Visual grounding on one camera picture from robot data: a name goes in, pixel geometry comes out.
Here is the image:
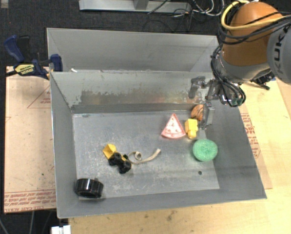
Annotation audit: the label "yellow toy block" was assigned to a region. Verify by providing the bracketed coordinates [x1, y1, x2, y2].
[184, 118, 199, 139]

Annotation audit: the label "pink toy pizza slice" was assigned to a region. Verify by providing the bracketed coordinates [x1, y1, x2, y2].
[160, 113, 187, 140]

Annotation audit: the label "beige strap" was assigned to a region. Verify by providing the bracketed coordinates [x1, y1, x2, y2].
[127, 148, 162, 165]

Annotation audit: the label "green round sponge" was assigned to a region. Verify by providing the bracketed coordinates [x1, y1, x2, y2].
[192, 138, 219, 162]

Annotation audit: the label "black ring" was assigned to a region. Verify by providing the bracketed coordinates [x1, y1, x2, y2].
[74, 178, 104, 199]

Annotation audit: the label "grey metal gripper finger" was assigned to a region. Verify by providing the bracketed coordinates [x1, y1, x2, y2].
[188, 76, 207, 99]
[200, 102, 216, 131]

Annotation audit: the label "orange-brown toy bread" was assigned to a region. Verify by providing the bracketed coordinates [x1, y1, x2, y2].
[190, 104, 205, 121]

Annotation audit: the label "yellow toy truck, black wheels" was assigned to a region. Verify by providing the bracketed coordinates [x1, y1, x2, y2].
[102, 143, 132, 175]

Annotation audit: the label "brown cardboard board, red print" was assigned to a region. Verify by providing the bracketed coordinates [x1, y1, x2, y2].
[3, 65, 274, 215]

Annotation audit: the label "grey metal bin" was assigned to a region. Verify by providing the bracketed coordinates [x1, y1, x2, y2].
[46, 27, 268, 220]

